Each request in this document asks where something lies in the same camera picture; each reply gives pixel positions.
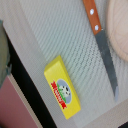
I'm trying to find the wooden handled knife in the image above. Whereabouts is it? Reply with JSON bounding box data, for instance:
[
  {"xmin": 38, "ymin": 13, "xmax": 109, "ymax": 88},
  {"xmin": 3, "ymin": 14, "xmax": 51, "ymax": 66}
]
[{"xmin": 83, "ymin": 0, "xmax": 119, "ymax": 101}]

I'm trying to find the yellow butter box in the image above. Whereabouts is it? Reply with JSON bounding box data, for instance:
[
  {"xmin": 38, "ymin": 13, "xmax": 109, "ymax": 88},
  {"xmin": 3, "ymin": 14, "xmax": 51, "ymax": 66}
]
[{"xmin": 44, "ymin": 56, "xmax": 81, "ymax": 119}]

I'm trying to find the round wooden plate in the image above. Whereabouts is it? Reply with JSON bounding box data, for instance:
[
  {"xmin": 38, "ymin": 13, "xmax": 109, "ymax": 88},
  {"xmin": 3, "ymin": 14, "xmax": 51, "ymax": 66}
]
[{"xmin": 107, "ymin": 0, "xmax": 128, "ymax": 62}]

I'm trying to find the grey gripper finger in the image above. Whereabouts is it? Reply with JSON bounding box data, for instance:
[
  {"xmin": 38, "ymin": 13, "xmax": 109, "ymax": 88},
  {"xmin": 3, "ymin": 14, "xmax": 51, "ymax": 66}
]
[{"xmin": 0, "ymin": 20, "xmax": 12, "ymax": 88}]

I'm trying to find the pink brown mat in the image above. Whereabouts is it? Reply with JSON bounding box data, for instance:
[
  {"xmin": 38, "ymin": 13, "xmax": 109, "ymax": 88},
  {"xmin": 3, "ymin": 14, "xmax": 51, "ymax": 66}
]
[{"xmin": 0, "ymin": 75, "xmax": 43, "ymax": 128}]

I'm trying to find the beige woven placemat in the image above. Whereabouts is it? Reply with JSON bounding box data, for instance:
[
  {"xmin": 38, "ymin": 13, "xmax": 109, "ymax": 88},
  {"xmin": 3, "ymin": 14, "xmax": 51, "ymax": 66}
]
[{"xmin": 0, "ymin": 0, "xmax": 128, "ymax": 128}]

